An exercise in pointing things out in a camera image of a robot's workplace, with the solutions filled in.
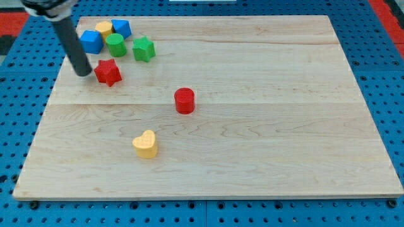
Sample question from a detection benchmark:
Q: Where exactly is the wooden board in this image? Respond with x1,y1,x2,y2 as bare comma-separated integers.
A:
13,15,403,201

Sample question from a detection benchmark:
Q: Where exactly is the blue cube block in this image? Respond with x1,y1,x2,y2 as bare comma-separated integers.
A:
80,30,104,54

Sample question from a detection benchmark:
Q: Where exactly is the green cylinder block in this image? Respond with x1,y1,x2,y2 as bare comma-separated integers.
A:
105,33,127,57

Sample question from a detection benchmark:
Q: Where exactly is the red cylinder block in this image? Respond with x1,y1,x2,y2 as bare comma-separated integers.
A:
174,87,195,114

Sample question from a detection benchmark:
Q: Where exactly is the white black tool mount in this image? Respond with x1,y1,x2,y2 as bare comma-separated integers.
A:
21,0,78,21

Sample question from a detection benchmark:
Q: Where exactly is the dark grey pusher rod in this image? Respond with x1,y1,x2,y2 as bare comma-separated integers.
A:
51,17,92,77

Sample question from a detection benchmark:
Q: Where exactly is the yellow hexagon block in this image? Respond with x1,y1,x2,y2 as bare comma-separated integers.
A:
95,21,114,43

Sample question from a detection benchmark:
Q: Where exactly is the green star block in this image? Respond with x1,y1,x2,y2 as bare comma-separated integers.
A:
132,36,155,62

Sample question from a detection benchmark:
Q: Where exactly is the blue pentagon block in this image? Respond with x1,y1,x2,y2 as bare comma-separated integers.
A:
111,19,132,39

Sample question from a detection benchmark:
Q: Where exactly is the red star block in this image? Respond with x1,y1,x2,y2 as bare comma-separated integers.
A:
94,59,122,87

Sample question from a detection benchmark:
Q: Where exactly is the yellow heart block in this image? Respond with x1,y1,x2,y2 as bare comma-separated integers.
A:
132,130,158,159

